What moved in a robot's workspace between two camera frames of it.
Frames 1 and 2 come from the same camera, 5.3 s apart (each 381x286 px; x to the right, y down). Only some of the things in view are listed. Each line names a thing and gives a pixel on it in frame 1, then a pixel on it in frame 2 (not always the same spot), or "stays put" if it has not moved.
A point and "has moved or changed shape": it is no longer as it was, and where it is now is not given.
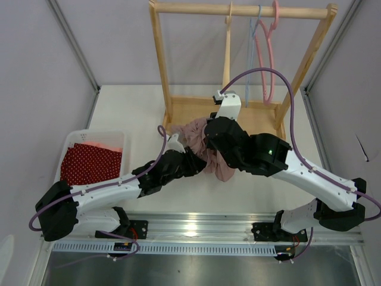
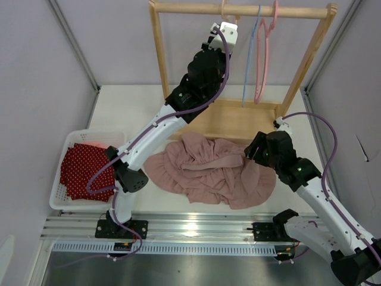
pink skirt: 191,134 has moved or changed shape
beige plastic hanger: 225,81 has moved or changed shape
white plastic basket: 114,137 stays put
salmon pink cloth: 103,146 stays put
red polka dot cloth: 83,164 stays put
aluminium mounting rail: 193,233 stays put
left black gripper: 194,164 → 219,53
